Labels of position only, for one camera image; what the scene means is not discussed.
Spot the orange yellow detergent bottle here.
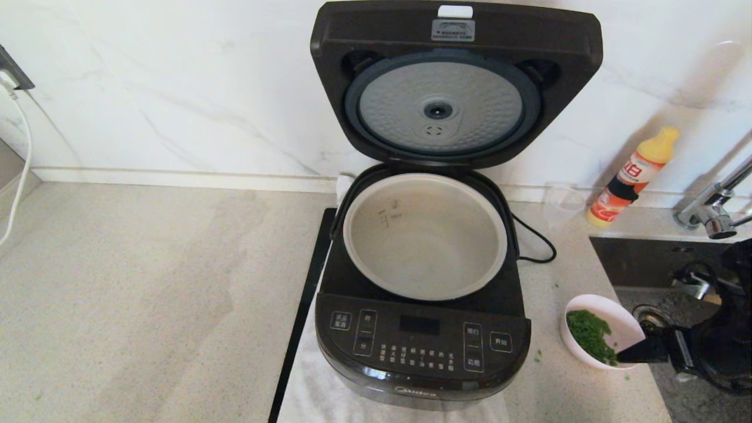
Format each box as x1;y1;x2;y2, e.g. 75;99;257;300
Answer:
585;127;681;229

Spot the chrome faucet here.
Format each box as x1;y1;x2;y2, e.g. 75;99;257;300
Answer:
673;154;752;240

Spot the grey wall socket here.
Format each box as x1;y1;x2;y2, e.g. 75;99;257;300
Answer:
0;45;36;92

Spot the metal sink drain strainer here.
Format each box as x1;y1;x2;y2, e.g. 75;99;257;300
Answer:
633;304;667;331

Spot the black power cable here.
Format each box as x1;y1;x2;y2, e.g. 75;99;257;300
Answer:
511;213;557;264

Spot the black Midea rice cooker body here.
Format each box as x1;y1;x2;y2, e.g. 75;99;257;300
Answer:
315;164;532;412

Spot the grey rice cooker inner pot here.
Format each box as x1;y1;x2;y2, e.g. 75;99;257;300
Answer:
343;172;508;302

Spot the white power cable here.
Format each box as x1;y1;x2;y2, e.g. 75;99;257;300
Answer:
0;70;33;247

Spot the white cloth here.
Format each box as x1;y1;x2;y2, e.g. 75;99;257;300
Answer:
277;173;511;423

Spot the black flat strip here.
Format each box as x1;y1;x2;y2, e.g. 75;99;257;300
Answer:
268;207;338;423

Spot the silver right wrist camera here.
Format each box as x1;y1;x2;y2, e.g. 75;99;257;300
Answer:
672;261;722;305

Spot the clear plastic measuring cup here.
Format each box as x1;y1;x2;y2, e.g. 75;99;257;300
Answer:
542;182;587;227

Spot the black rice cooker lid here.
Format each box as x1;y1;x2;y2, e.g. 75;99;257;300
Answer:
310;0;604;171

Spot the white round bowl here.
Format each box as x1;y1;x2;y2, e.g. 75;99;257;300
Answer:
560;294;646;371

